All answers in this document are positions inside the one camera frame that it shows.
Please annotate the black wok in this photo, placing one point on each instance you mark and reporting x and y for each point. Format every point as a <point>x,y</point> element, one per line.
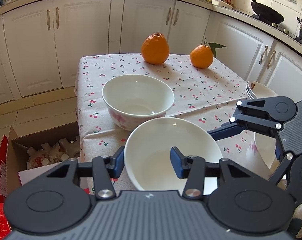
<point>266,14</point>

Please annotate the cardboard box with trash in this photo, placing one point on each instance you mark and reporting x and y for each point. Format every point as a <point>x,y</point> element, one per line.
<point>24,158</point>

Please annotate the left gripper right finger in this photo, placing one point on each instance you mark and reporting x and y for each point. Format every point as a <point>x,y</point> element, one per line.
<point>234,197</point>

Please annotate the orange without leaf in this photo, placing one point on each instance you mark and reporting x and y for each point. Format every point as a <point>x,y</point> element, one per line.
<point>155,49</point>

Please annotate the white bowl pink flowers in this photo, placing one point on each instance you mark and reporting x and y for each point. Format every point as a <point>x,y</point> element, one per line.
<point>133,99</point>

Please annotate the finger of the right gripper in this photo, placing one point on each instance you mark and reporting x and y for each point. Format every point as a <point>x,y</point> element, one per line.
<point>265,116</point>
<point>291,167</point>

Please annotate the white plate with crumbs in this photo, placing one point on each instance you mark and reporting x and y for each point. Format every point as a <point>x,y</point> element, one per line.
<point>255,90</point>

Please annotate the orange with green leaf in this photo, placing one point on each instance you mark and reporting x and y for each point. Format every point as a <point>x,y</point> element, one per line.
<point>203,55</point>

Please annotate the white container on counter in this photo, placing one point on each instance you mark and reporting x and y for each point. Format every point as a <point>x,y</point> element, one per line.
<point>221,3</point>

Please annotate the plain white bowl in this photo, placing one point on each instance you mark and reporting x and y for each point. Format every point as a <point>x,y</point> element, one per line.
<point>147,152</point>

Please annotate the cherry print tablecloth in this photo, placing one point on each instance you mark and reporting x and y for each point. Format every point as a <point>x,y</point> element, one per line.
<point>204,97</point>

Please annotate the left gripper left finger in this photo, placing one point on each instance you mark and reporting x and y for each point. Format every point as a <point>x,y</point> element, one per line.
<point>63,196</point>

